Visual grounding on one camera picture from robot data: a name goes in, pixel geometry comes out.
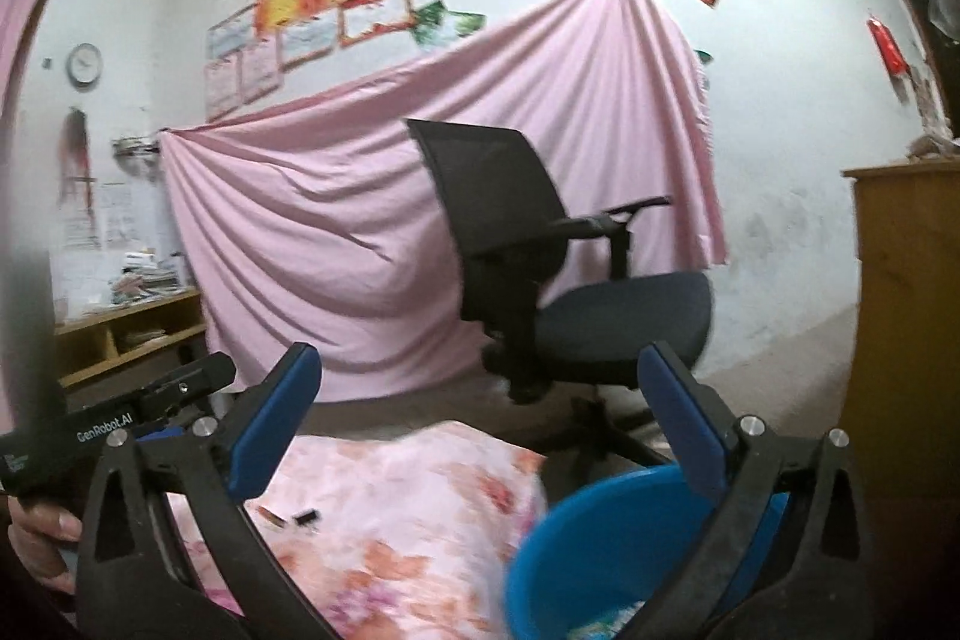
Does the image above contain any person's left hand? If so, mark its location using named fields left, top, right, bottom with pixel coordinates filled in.
left=7, top=501, right=83, bottom=600

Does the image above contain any wooden cabinet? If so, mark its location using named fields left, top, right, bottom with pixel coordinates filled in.
left=840, top=160, right=960, bottom=640

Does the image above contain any wooden shelf unit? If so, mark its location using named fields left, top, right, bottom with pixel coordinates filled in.
left=52, top=291, right=208, bottom=387

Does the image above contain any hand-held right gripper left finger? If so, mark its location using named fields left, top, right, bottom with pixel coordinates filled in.
left=75, top=342, right=338, bottom=640

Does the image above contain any red hanging ornament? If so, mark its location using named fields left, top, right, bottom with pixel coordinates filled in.
left=868, top=14, right=910, bottom=79

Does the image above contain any pile of papers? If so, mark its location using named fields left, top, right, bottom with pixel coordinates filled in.
left=109, top=250, right=188, bottom=308

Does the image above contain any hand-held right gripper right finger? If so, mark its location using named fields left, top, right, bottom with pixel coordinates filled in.
left=615, top=340, right=878, bottom=640

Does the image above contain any dark wooden door frame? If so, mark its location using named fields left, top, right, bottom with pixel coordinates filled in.
left=896, top=0, right=960, bottom=139

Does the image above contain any pink floral blanket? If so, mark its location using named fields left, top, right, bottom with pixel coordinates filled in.
left=161, top=419, right=548, bottom=640

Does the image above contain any round wall clock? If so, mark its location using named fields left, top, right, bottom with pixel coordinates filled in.
left=67, top=44, right=103, bottom=84

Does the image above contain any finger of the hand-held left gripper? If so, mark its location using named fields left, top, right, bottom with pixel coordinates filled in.
left=139, top=351, right=237, bottom=417

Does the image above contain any group of wall certificates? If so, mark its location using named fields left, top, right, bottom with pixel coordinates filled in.
left=202, top=0, right=457, bottom=124

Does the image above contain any clear plastic bag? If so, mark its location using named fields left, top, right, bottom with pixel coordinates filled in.
left=926, top=0, right=960, bottom=41

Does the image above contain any pink hanging sheet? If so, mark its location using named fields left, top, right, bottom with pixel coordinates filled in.
left=157, top=0, right=730, bottom=405

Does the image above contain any red black knot ornament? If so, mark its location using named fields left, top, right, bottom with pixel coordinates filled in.
left=58, top=107, right=95, bottom=206

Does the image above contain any black office chair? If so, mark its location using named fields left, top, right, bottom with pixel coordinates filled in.
left=405, top=117, right=713, bottom=470

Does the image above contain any blue plastic basin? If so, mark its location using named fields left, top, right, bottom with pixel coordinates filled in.
left=502, top=466, right=792, bottom=640

